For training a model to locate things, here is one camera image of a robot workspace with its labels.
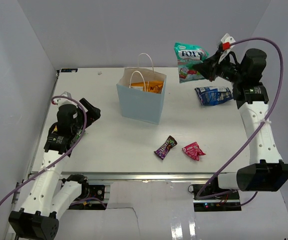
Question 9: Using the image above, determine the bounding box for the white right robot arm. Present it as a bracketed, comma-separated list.
[193, 48, 288, 200]

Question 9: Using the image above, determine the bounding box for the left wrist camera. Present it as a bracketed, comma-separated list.
[57, 91, 71, 102]

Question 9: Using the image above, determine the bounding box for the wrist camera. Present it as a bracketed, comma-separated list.
[57, 91, 71, 102]
[218, 33, 235, 63]

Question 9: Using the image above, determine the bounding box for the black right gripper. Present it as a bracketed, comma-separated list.
[193, 50, 244, 85]

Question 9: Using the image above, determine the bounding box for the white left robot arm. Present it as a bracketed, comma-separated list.
[9, 95, 101, 240]

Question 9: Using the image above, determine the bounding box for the teal Fox's mint candy bag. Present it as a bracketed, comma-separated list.
[174, 42, 209, 84]

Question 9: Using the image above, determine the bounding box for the light blue paper bag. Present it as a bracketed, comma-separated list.
[116, 53, 167, 124]

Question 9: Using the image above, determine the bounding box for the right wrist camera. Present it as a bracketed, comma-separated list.
[218, 33, 235, 63]

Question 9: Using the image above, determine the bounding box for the orange Kettle chips bag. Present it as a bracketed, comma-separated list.
[130, 81, 164, 94]

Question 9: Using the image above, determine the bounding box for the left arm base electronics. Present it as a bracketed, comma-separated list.
[69, 185, 109, 211]

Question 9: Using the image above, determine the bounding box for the purple brown M&M's packet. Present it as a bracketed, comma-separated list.
[154, 135, 177, 160]

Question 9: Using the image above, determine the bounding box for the red pink candy packet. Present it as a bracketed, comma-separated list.
[182, 142, 205, 161]

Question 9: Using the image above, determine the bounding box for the dark blue snack bag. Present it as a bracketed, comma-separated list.
[194, 86, 233, 106]

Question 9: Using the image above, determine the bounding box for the aluminium table edge rail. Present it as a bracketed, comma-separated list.
[28, 172, 224, 181]

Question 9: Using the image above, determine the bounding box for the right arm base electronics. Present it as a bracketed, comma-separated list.
[187, 184, 241, 213]

